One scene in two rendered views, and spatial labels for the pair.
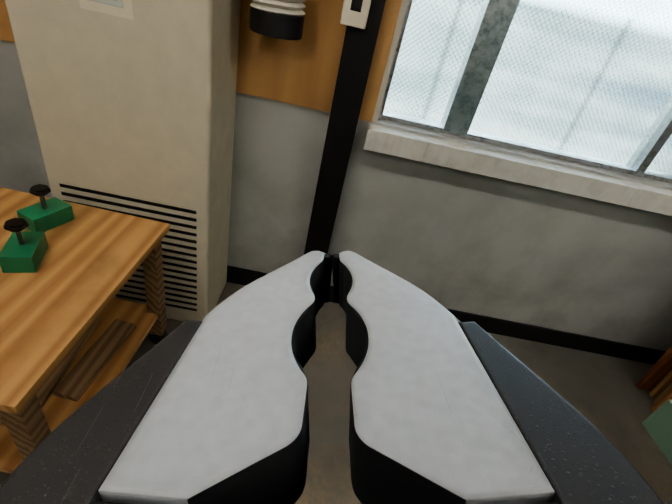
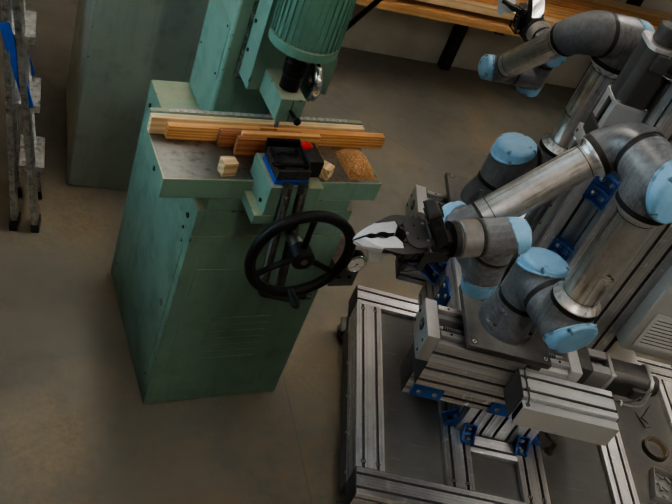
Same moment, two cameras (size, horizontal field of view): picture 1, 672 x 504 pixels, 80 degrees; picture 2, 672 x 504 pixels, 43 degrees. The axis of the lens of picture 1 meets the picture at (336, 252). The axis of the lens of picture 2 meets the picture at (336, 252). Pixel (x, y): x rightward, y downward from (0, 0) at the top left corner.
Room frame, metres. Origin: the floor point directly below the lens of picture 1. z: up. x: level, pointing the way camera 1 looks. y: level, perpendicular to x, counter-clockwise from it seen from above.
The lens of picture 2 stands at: (0.65, 1.13, 2.16)
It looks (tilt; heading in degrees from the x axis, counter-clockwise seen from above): 39 degrees down; 245
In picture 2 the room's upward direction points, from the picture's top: 24 degrees clockwise
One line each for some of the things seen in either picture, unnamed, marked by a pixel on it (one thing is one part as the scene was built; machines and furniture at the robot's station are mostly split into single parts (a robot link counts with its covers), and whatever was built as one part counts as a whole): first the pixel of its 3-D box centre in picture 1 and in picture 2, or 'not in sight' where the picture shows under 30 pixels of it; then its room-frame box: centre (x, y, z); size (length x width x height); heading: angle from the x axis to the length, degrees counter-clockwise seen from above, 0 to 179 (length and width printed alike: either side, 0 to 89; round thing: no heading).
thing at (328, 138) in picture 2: not in sight; (281, 136); (0.09, -0.72, 0.92); 0.62 x 0.02 x 0.04; 11
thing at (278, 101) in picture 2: not in sight; (282, 97); (0.11, -0.73, 1.03); 0.14 x 0.07 x 0.09; 101
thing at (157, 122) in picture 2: not in sight; (261, 129); (0.14, -0.73, 0.92); 0.60 x 0.02 x 0.05; 11
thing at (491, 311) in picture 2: not in sight; (514, 309); (-0.48, -0.22, 0.87); 0.15 x 0.15 x 0.10
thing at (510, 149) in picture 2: not in sight; (510, 159); (-0.58, -0.70, 0.98); 0.13 x 0.12 x 0.14; 3
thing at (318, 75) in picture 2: not in sight; (310, 79); (0.01, -0.86, 1.02); 0.12 x 0.03 x 0.12; 101
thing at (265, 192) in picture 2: not in sight; (284, 184); (0.10, -0.52, 0.91); 0.15 x 0.14 x 0.09; 11
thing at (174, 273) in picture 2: not in sight; (213, 256); (0.14, -0.83, 0.35); 0.58 x 0.45 x 0.71; 101
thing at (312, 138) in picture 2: not in sight; (279, 142); (0.10, -0.67, 0.93); 0.22 x 0.01 x 0.06; 11
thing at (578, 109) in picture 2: not in sight; (583, 106); (-0.70, -0.71, 1.19); 0.15 x 0.12 x 0.55; 3
